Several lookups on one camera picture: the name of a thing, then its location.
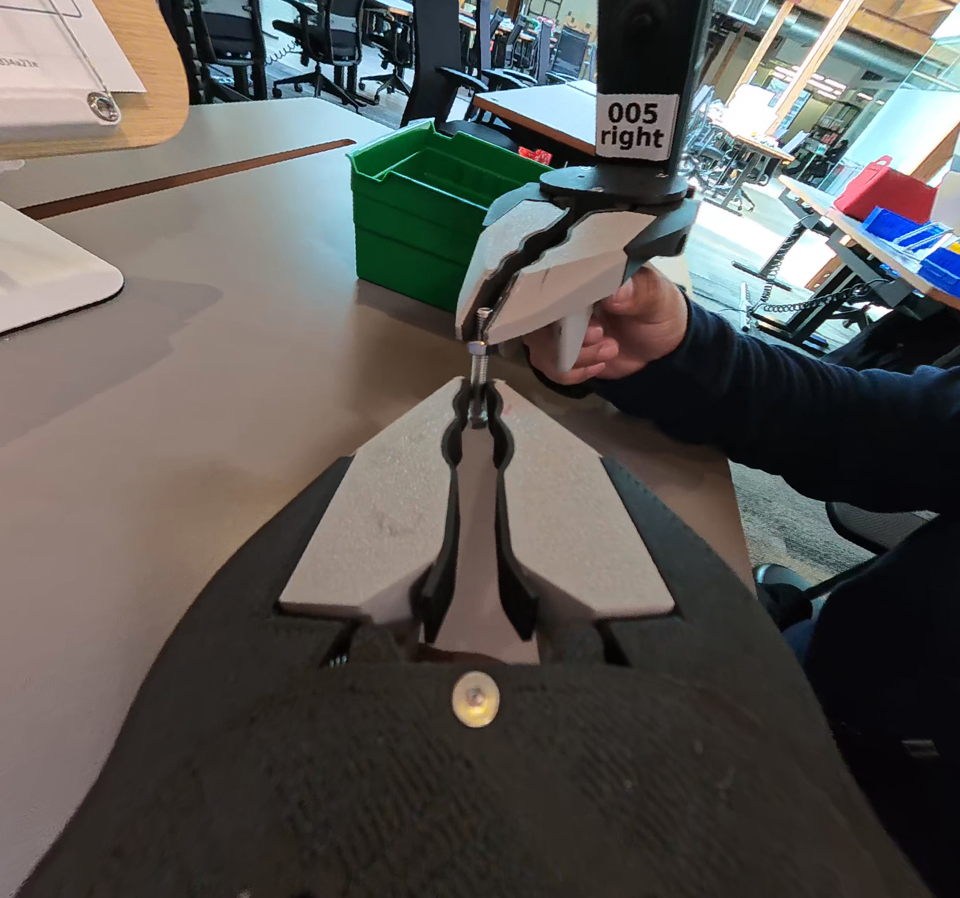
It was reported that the red tote bag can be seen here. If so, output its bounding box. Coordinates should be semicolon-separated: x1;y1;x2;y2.
832;156;939;223

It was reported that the small blue bin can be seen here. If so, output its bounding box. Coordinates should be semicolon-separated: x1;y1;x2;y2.
861;207;920;241
918;246;960;288

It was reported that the cluster of distant office chairs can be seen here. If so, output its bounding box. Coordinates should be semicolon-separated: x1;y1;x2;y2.
480;0;597;89

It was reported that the person's right forearm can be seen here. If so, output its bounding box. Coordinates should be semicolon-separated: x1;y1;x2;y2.
592;298;960;517

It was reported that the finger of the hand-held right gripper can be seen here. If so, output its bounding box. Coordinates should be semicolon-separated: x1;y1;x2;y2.
455;199;573;340
480;208;657;344

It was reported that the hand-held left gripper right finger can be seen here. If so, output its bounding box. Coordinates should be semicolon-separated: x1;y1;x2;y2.
487;379;675;643

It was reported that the silver bolt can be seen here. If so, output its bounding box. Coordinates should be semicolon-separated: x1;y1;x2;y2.
465;306;492;430

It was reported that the person's right hand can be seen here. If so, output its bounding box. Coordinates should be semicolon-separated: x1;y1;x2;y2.
573;264;691;383

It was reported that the wooden-edged office table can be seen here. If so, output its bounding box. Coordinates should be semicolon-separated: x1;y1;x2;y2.
472;79;601;157

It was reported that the wooden instruction sign board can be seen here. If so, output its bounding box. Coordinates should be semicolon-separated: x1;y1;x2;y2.
0;0;190;162

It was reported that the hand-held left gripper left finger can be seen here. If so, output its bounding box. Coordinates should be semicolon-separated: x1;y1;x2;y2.
279;378;472;644

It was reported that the white sign stand base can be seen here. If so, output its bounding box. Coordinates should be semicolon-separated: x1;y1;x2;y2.
0;201;125;335

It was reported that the black office chair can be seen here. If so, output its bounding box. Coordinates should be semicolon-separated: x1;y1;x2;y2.
401;0;489;127
187;0;270;100
273;0;376;108

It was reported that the green plastic bin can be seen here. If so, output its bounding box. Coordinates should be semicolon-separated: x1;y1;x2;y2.
346;120;556;312

